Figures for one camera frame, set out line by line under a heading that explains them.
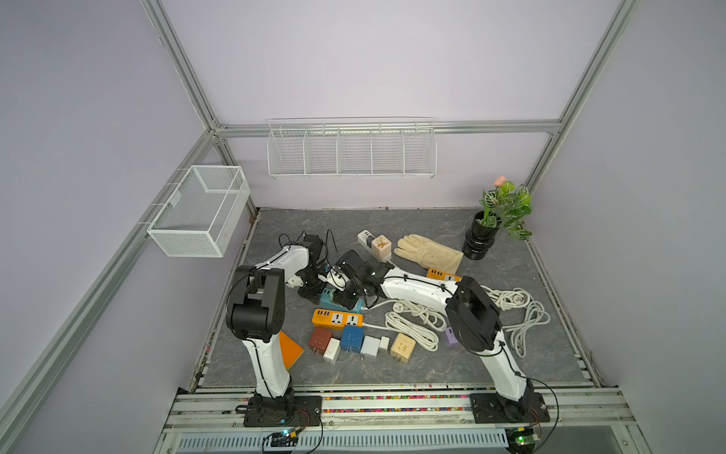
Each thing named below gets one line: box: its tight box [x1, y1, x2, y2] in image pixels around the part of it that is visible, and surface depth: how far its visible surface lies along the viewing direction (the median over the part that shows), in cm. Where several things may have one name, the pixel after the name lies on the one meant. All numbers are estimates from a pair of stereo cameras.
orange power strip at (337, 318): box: [311, 308, 364, 328], surface depth 90 cm
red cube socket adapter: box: [308, 327, 333, 354], surface depth 82 cm
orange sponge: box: [278, 330, 305, 370], surface depth 86 cm
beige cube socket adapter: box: [390, 332, 416, 365], surface depth 81 cm
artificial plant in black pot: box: [462, 175, 534, 261], surface depth 91 cm
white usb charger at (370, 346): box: [360, 334, 381, 358], surface depth 84 cm
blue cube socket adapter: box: [340, 325, 364, 353], surface depth 84 cm
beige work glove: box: [394, 233, 465, 276], surface depth 108 cm
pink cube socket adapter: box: [371, 234, 393, 261], surface depth 101 cm
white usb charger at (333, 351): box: [323, 337, 341, 365], surface depth 81 cm
